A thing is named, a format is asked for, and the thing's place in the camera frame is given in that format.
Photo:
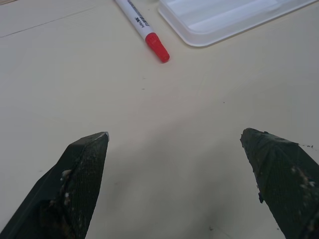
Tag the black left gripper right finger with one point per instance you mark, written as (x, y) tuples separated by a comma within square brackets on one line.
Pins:
[(284, 179)]

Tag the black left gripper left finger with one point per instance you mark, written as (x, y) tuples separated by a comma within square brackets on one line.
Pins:
[(74, 189)]

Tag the white plastic tray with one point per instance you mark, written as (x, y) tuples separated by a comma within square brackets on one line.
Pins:
[(224, 17)]

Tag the white marker with red cap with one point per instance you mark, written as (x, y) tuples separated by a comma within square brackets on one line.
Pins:
[(143, 26)]

